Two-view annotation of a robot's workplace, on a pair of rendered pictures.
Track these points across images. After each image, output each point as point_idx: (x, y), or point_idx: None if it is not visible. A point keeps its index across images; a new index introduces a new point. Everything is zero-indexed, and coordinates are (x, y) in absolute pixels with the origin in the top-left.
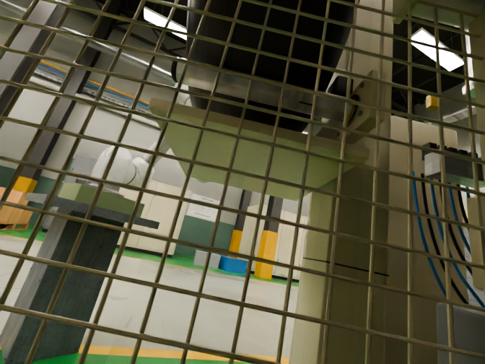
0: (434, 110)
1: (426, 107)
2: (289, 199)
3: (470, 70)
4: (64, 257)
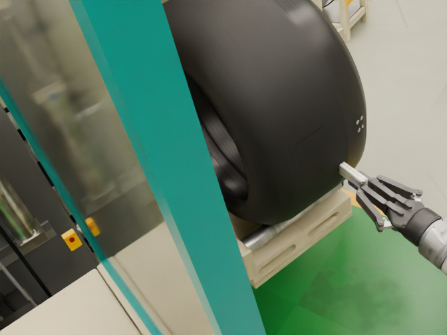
0: (72, 250)
1: (82, 244)
2: (262, 283)
3: (30, 215)
4: None
